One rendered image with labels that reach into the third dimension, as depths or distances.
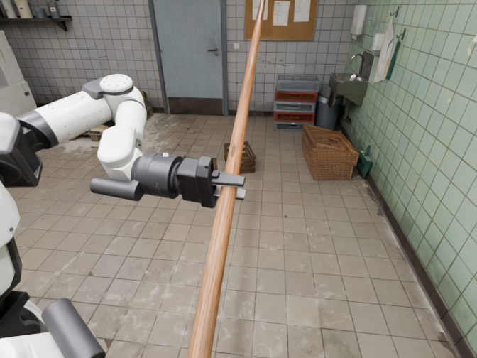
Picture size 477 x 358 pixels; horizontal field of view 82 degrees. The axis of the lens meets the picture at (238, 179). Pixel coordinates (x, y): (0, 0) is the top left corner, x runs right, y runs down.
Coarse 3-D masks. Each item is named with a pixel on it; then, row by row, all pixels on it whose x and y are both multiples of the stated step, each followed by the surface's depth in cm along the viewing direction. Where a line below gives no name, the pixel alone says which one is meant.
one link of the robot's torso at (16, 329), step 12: (12, 300) 59; (24, 300) 61; (0, 312) 57; (12, 312) 58; (0, 324) 55; (12, 324) 58; (24, 324) 61; (36, 324) 65; (0, 336) 56; (12, 336) 58
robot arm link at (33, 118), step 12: (24, 120) 59; (36, 120) 60; (24, 132) 60; (36, 132) 61; (48, 132) 61; (24, 144) 59; (36, 144) 64; (48, 144) 64; (24, 156) 60; (36, 156) 66; (36, 168) 65
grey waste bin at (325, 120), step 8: (320, 96) 401; (328, 96) 389; (336, 96) 387; (320, 104) 403; (336, 104) 396; (320, 112) 407; (328, 112) 401; (336, 112) 404; (320, 120) 412; (328, 120) 407; (336, 120) 414; (328, 128) 413
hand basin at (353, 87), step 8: (368, 56) 321; (360, 64) 349; (368, 64) 319; (360, 72) 332; (368, 72) 318; (336, 80) 322; (344, 80) 356; (352, 80) 354; (360, 80) 334; (368, 80) 315; (336, 88) 324; (344, 88) 323; (352, 88) 322; (360, 88) 321; (344, 96) 331; (352, 96) 330; (360, 96) 329; (328, 104) 360; (344, 104) 353; (360, 104) 334; (344, 120) 377
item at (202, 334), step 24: (264, 0) 135; (240, 96) 75; (240, 120) 66; (240, 144) 60; (216, 216) 47; (216, 240) 43; (216, 264) 41; (216, 288) 39; (216, 312) 37; (192, 336) 35
